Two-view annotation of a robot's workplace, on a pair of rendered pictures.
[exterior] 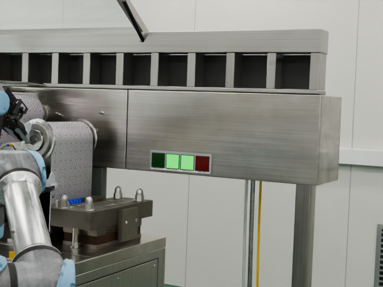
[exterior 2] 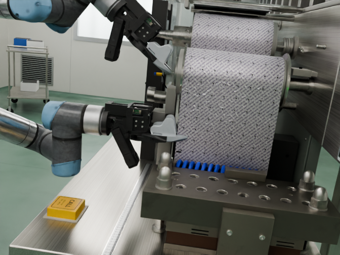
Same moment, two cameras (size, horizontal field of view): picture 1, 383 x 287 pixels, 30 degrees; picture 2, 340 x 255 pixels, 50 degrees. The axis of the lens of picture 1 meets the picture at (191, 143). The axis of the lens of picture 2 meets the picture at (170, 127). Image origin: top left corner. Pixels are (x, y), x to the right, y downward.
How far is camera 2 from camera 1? 2.10 m
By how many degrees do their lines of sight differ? 67
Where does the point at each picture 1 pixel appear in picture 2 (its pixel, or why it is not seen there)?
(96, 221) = (157, 207)
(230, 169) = not seen: outside the picture
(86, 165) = (260, 124)
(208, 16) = not seen: outside the picture
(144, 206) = (310, 222)
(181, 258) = not seen: outside the picture
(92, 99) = (323, 26)
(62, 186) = (201, 142)
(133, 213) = (255, 223)
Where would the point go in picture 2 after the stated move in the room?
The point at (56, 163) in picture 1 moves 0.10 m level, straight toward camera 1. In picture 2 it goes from (188, 108) to (153, 109)
